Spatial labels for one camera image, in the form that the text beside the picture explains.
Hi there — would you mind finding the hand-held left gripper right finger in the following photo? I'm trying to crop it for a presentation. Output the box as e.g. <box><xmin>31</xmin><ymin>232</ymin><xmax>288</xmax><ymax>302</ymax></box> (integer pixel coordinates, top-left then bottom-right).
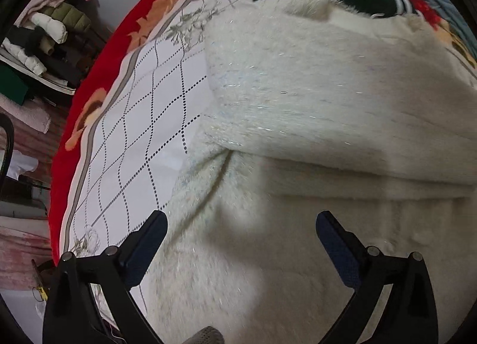
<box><xmin>315</xmin><ymin>211</ymin><xmax>439</xmax><ymax>344</ymax></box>

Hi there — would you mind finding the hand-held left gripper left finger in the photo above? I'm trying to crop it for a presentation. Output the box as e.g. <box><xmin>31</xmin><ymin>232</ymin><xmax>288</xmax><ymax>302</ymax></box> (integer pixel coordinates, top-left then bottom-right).
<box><xmin>42</xmin><ymin>210</ymin><xmax>168</xmax><ymax>344</ymax></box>

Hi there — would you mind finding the white fuzzy sweater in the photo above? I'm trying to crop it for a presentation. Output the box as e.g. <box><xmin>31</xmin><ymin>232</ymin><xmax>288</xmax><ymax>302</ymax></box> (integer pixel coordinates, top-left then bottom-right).
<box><xmin>143</xmin><ymin>0</ymin><xmax>477</xmax><ymax>344</ymax></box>

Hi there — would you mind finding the pile of clothes on shelf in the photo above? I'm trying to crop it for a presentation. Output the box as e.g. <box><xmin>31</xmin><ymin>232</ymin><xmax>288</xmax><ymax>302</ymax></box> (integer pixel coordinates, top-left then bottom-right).
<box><xmin>0</xmin><ymin>0</ymin><xmax>112</xmax><ymax>106</ymax></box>

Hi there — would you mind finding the white dotted-lattice bed sheet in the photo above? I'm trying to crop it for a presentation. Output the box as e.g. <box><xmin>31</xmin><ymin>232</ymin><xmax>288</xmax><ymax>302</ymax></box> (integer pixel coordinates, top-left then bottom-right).
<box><xmin>60</xmin><ymin>0</ymin><xmax>261</xmax><ymax>315</ymax></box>

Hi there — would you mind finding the red floral blanket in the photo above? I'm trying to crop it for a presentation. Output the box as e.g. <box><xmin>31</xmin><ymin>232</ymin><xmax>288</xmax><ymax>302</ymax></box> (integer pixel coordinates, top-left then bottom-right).
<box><xmin>48</xmin><ymin>0</ymin><xmax>261</xmax><ymax>266</ymax></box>

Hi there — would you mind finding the pink towel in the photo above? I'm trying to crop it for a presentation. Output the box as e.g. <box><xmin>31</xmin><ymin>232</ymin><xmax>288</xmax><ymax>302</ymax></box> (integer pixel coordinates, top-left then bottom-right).
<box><xmin>0</xmin><ymin>92</ymin><xmax>52</xmax><ymax>134</ymax></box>

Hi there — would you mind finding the black chair frame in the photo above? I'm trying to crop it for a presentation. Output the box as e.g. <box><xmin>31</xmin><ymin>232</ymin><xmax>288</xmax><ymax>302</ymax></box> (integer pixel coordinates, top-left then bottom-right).
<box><xmin>0</xmin><ymin>113</ymin><xmax>16</xmax><ymax>184</ymax></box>

